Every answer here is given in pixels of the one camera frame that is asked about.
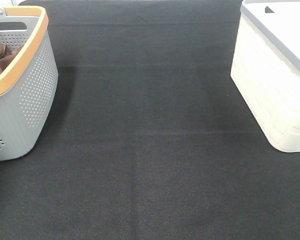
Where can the grey basket with orange rim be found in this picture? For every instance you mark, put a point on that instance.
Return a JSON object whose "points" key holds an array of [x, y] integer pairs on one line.
{"points": [[29, 82]]}

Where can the white basket with grey rim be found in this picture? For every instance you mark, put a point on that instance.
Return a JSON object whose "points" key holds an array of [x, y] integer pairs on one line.
{"points": [[266, 68]]}

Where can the brown cloth in basket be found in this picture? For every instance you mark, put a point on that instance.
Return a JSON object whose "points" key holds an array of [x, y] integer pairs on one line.
{"points": [[7, 55]]}

